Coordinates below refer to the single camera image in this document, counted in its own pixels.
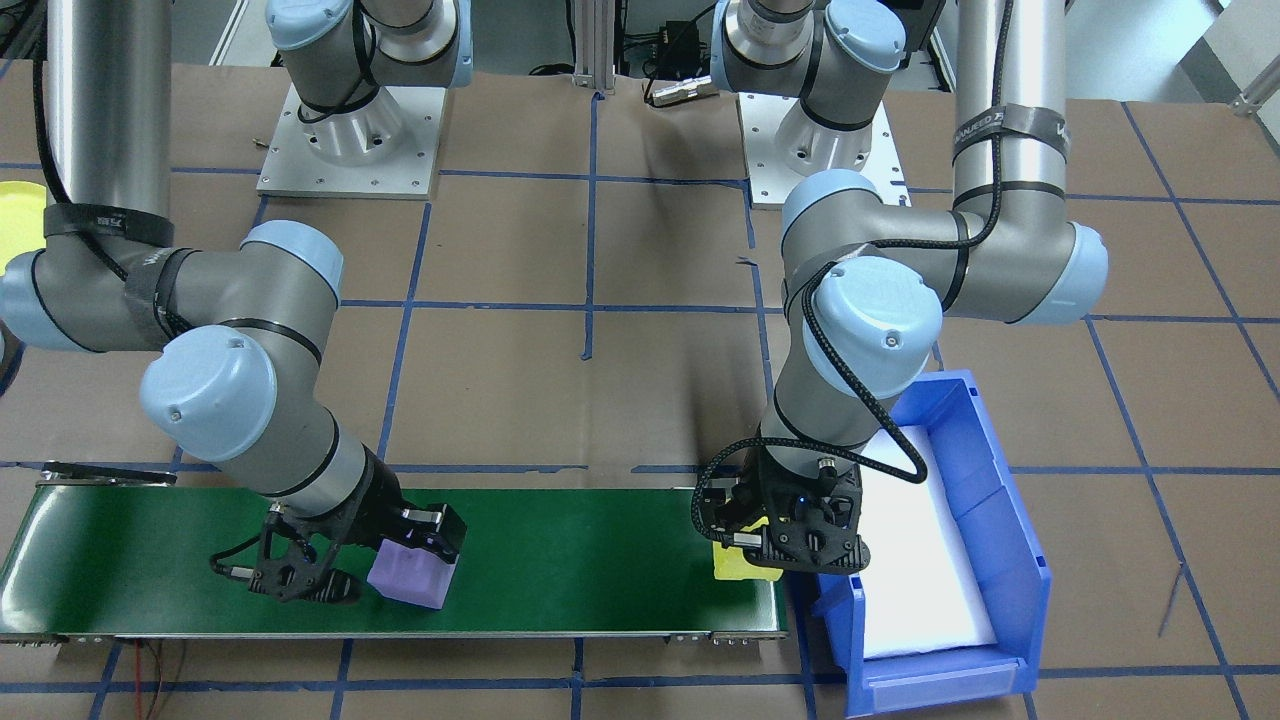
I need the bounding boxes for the purple foam block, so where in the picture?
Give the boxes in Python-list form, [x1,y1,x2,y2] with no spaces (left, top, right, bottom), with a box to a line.
[366,540,459,611]

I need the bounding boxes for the yellow foam block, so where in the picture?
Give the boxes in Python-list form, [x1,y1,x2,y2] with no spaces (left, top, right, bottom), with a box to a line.
[712,517,784,583]

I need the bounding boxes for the yellow plate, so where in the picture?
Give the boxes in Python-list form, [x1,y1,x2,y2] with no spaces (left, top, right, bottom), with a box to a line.
[0,180,49,276]

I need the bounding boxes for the white foam pad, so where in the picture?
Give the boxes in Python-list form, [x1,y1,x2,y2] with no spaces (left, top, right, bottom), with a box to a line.
[850,425,999,659]

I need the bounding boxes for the green conveyor belt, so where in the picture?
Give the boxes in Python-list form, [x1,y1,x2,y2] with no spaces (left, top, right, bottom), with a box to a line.
[0,463,791,646]

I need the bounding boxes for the blue plastic bin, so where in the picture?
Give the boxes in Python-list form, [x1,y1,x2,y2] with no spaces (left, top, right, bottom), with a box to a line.
[790,370,1053,719]

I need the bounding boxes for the black power supply box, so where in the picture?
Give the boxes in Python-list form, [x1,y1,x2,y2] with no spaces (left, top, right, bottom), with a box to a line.
[655,20,713,66]

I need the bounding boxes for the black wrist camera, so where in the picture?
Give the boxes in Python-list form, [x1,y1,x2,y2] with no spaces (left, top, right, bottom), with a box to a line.
[765,450,863,521]

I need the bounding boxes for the red conveyor wires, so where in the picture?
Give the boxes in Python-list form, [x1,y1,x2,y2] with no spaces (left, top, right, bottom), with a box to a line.
[130,640,191,720]

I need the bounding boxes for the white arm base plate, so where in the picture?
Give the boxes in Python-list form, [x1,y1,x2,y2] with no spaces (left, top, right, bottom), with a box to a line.
[738,95,911,209]
[257,83,446,199]

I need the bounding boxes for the silver cable connector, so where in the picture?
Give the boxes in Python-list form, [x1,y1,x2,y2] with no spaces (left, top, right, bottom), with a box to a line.
[645,78,721,108]

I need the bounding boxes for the aluminium profile post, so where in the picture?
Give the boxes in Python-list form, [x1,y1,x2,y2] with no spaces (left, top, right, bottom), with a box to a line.
[568,0,623,96]

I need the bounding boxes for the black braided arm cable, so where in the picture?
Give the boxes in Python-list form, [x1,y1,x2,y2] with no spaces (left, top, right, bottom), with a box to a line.
[690,0,1006,549]

